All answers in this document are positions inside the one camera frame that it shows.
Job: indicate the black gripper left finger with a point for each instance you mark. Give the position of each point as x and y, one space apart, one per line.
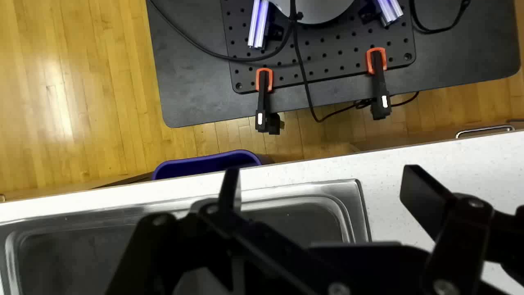
158 247

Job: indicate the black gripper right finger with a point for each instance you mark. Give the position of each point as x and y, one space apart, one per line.
459 230

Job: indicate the grey round robot base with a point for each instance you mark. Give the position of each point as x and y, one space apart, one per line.
320 11

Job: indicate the stainless steel double sink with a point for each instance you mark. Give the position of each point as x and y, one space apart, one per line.
328 219

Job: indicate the orange black bar clamp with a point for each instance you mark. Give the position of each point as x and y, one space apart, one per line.
263 99
378 83

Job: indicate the white aluminium profile bar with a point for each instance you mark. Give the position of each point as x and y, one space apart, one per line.
391 11
258 25

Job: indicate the blue plastic bin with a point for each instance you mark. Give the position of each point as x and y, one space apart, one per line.
207 163

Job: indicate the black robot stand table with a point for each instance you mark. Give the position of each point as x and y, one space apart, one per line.
191 93

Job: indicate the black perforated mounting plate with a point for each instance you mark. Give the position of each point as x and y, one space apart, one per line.
328 55

